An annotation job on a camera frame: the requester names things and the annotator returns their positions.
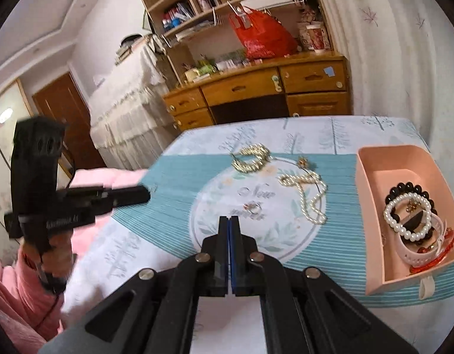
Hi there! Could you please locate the floral paper cup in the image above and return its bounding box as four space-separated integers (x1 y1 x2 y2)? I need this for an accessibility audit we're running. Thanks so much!
296 22 312 47

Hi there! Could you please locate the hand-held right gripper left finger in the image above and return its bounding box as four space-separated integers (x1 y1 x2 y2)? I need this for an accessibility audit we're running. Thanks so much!
39 217 231 354

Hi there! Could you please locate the white wrist watch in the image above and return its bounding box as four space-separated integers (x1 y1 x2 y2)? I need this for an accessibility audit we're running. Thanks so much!
393 214 447 268

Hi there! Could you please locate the person's left forearm pink sleeve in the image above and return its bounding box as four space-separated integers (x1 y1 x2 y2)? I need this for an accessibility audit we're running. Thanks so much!
0 243 77 342

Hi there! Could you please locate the black bead bracelet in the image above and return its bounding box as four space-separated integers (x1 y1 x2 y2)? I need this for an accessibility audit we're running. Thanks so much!
387 182 439 245

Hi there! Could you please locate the red string bracelet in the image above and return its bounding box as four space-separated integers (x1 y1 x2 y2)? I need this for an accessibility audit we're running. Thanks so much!
409 229 454 276

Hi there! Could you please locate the lace covered furniture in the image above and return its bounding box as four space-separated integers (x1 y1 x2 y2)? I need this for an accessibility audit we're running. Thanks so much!
88 39 183 172

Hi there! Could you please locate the stack of books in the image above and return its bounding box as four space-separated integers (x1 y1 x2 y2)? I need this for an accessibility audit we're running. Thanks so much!
114 42 140 66

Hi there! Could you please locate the white pearl bracelet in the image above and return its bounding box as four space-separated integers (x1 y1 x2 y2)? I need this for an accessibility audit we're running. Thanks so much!
383 193 434 240

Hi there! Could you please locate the person's left hand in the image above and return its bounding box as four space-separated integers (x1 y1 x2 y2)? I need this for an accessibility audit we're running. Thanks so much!
46 234 76 281

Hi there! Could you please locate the tree print tablecloth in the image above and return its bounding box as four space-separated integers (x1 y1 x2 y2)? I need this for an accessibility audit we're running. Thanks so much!
61 115 454 354

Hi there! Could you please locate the red plastic bag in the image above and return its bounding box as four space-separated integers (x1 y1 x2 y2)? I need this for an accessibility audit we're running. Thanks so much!
229 5 300 60

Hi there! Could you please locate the pink blanket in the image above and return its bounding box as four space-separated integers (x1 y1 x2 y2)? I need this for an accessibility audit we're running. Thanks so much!
70 168 151 193

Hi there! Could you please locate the small silver ring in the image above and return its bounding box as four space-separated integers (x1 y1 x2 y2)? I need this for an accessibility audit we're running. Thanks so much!
243 201 266 217

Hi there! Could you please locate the pink plastic box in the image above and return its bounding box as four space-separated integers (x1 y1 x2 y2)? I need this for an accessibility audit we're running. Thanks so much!
355 145 454 299

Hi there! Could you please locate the brown wooden door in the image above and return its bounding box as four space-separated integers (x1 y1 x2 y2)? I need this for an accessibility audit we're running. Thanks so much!
32 72 108 171

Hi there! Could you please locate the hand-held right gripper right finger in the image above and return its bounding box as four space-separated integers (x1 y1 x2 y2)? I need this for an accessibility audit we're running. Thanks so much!
230 217 419 354

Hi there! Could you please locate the black cable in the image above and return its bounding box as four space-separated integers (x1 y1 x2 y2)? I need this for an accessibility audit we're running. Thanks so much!
37 262 67 327

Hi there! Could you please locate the white pearl necklace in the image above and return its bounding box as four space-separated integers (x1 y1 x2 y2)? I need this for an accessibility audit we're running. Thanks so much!
278 170 329 225

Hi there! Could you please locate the white leaf print curtain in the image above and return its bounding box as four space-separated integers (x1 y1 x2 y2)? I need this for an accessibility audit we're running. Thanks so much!
311 0 454 155

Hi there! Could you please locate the gold chain bracelet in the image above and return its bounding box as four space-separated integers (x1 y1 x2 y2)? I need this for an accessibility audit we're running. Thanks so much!
230 145 274 173

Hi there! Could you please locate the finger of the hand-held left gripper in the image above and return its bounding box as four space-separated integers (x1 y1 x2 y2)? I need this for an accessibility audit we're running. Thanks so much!
66 186 151 214

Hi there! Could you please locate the wooden desk with drawers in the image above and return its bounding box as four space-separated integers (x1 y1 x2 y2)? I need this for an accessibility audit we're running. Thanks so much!
162 52 353 132

